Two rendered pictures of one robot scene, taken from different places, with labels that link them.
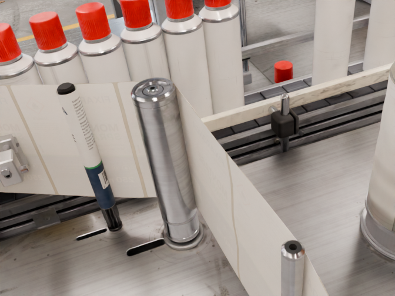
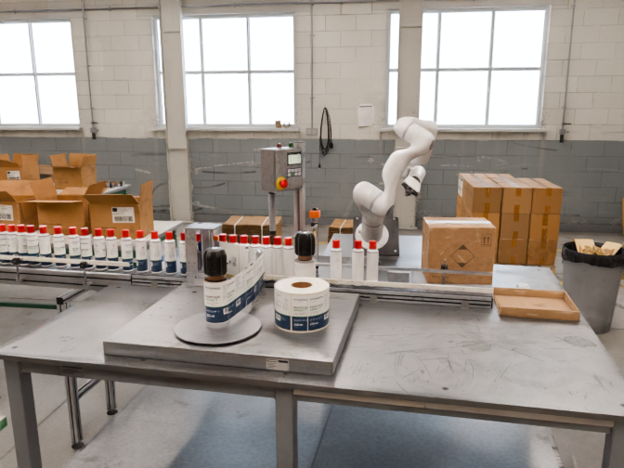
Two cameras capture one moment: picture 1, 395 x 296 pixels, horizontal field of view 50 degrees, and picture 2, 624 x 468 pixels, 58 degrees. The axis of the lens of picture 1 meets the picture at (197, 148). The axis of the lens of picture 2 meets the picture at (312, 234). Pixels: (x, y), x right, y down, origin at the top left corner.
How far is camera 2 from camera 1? 2.08 m
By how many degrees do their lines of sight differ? 34
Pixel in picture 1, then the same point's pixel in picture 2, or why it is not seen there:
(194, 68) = (287, 259)
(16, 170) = (231, 262)
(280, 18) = not seen: hidden behind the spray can
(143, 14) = (278, 241)
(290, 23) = not seen: hidden behind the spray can
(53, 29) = (255, 239)
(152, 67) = (276, 255)
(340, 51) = (334, 269)
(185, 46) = (286, 253)
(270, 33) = not seen: hidden behind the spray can
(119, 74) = (267, 254)
